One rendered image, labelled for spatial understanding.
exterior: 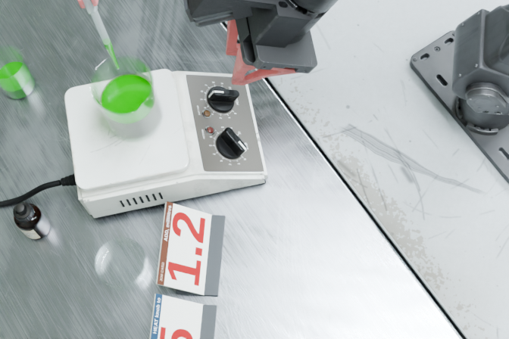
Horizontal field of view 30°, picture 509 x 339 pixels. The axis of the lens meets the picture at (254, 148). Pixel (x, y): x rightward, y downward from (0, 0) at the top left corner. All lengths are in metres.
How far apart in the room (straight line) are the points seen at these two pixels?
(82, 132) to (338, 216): 0.29
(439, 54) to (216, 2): 0.36
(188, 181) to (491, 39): 0.34
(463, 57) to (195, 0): 0.29
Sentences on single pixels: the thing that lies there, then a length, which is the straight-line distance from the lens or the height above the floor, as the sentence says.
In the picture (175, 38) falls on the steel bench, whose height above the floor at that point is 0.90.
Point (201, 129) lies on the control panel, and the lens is 1.02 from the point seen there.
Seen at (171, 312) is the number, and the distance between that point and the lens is 1.00.
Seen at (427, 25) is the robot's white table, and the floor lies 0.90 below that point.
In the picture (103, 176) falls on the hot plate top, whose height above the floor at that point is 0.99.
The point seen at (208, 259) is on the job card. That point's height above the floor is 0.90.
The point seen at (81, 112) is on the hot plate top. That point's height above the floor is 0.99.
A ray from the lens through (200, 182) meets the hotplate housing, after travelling 1.01.
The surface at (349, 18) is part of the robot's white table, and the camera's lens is 1.15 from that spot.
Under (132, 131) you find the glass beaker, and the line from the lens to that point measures 0.97.
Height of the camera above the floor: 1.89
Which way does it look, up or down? 67 degrees down
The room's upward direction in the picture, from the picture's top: 9 degrees counter-clockwise
